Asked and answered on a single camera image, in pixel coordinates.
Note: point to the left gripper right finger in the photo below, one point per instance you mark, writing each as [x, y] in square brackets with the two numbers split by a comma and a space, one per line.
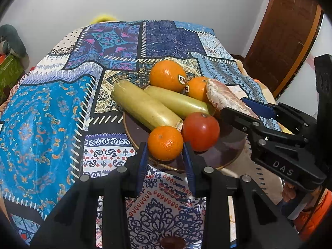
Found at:
[258, 221]

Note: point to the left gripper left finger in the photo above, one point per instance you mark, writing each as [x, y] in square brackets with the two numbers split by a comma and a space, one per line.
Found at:
[72, 223]

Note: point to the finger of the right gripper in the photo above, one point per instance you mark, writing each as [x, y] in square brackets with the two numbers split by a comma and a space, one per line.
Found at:
[260, 109]
[242, 122]

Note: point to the red tomato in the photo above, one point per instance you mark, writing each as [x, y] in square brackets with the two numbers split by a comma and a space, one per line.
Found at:
[201, 131]

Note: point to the yellow-green sugarcane piece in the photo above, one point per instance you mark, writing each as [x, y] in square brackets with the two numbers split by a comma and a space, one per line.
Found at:
[179, 103]
[147, 110]

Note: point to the small orange mandarin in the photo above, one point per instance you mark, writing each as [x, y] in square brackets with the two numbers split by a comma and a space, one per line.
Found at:
[165, 143]

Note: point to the person's right hand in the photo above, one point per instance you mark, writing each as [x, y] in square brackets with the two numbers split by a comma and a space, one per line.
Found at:
[289, 193]

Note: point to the smaller orange on plate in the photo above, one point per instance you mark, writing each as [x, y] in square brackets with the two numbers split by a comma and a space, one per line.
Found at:
[196, 88]

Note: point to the brown wooden door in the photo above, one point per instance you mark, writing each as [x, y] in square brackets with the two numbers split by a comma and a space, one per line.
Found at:
[283, 41]

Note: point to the small dark brown fruit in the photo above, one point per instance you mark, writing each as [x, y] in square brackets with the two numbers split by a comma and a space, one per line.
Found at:
[172, 242]

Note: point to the large orange with sticker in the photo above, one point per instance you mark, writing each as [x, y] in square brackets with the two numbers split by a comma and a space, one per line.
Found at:
[169, 75]

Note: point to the blue patchwork bedspread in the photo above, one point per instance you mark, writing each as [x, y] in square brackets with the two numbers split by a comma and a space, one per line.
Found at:
[60, 123]

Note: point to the green storage box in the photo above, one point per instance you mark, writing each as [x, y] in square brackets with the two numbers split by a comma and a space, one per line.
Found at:
[11, 72]

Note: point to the yellow plush behind bed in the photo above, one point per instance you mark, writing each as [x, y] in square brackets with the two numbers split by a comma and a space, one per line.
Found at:
[103, 18]

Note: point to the dark grey plush toy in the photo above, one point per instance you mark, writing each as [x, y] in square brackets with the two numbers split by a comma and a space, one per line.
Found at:
[11, 43]

